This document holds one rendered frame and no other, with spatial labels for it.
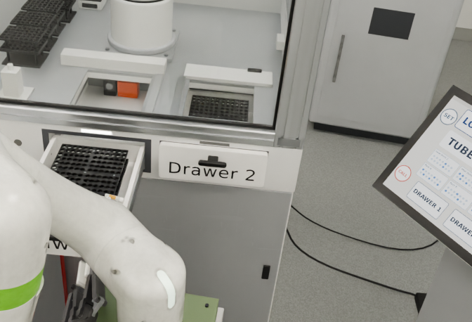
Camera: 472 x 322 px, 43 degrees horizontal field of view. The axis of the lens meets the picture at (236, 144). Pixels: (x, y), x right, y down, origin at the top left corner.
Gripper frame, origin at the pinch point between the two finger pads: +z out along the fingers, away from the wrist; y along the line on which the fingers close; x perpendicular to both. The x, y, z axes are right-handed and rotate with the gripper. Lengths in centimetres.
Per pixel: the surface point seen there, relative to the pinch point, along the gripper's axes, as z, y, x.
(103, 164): 30.5, 7.0, 3.8
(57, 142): 43.2, -2.8, 12.8
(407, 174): 11, 62, -44
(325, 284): 72, -5, -117
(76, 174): 26.8, 2.5, 8.4
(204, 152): 33.3, 25.6, -14.7
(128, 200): 17.1, 10.4, -2.3
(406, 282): 71, 18, -144
